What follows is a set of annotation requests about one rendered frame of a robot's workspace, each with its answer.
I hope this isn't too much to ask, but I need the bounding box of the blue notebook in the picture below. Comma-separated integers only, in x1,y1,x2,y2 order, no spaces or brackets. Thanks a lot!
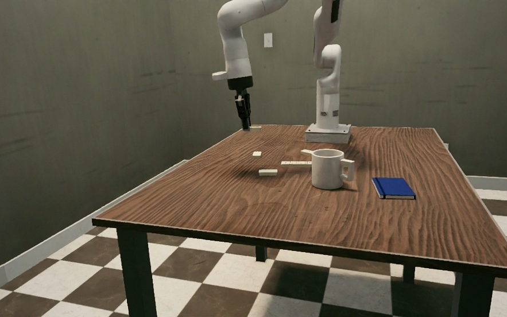
372,177,416,200

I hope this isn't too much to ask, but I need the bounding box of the white mug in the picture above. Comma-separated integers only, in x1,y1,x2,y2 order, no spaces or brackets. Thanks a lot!
312,149,354,190

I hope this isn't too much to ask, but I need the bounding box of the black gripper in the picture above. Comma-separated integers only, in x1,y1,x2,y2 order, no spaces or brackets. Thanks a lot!
227,76,253,131

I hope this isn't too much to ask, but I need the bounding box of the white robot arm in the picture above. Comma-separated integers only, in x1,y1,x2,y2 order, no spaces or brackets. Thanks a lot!
212,0,343,129

